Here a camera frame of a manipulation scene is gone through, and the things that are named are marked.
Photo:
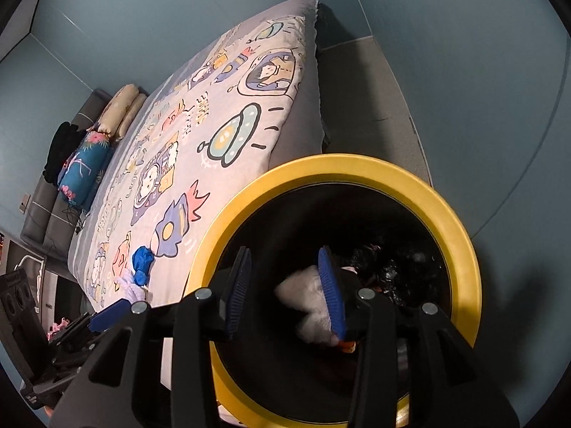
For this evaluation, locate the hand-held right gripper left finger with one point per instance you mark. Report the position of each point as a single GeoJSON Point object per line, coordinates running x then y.
{"type": "Point", "coordinates": [236, 294]}

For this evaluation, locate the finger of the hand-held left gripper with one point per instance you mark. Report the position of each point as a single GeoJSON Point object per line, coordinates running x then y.
{"type": "Point", "coordinates": [109, 313]}

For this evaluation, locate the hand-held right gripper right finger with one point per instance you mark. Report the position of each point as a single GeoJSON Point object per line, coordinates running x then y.
{"type": "Point", "coordinates": [332, 294]}

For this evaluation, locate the white sock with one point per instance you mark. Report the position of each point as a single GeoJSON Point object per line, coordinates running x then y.
{"type": "Point", "coordinates": [303, 298]}

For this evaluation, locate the pale lavender plastic bag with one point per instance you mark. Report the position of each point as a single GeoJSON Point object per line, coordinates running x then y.
{"type": "Point", "coordinates": [129, 287]}

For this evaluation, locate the orange wrapper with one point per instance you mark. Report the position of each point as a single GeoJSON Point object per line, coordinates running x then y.
{"type": "Point", "coordinates": [346, 346]}

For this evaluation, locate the blue sock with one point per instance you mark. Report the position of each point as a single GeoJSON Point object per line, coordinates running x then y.
{"type": "Point", "coordinates": [142, 265]}

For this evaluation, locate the black plastic bag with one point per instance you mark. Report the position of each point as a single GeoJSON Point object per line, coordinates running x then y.
{"type": "Point", "coordinates": [410, 274]}

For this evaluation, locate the yellow-rimmed black bin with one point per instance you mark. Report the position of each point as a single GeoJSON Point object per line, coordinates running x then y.
{"type": "Point", "coordinates": [446, 214]}

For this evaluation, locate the grey shelf unit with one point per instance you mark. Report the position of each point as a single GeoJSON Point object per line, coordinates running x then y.
{"type": "Point", "coordinates": [35, 272]}

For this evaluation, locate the grey padded headboard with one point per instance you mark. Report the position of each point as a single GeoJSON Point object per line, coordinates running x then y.
{"type": "Point", "coordinates": [49, 223]}

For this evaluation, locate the blue floral pillow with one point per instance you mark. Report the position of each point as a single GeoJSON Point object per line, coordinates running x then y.
{"type": "Point", "coordinates": [84, 169]}

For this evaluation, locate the black cloth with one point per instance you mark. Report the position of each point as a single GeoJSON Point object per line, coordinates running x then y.
{"type": "Point", "coordinates": [60, 151]}

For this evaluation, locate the bed with cartoon sheet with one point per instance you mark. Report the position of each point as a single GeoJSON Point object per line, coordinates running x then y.
{"type": "Point", "coordinates": [214, 111]}

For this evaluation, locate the beige pillow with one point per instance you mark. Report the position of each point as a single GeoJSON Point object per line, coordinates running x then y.
{"type": "Point", "coordinates": [131, 113]}
{"type": "Point", "coordinates": [113, 107]}

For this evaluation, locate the wall socket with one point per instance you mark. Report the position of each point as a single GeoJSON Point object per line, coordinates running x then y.
{"type": "Point", "coordinates": [24, 203]}

